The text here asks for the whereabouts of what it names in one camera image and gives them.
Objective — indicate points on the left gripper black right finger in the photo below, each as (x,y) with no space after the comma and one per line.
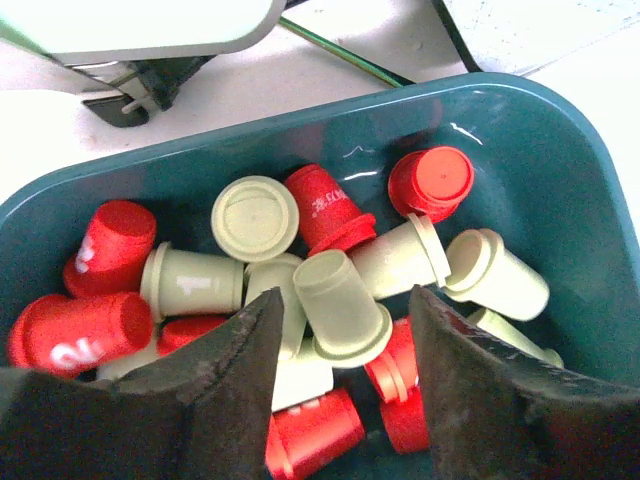
(495,412)

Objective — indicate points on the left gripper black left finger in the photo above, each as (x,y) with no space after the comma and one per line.
(201,412)

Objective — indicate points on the red capsule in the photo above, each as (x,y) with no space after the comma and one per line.
(66,337)
(182,331)
(394,372)
(405,423)
(431,182)
(113,252)
(304,438)
(329,219)

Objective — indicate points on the red capsule top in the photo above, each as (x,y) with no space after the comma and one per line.
(329,219)

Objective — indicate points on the teal plastic storage basket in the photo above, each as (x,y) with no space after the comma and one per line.
(544,180)

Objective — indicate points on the green capsule bottom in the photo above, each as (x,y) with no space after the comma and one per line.
(302,378)

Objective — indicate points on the metal cutting board stand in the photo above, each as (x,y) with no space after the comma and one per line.
(127,93)

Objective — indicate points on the grey induction cooker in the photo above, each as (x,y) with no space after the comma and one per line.
(521,37)

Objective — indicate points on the green cutting board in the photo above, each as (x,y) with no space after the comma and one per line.
(86,32)

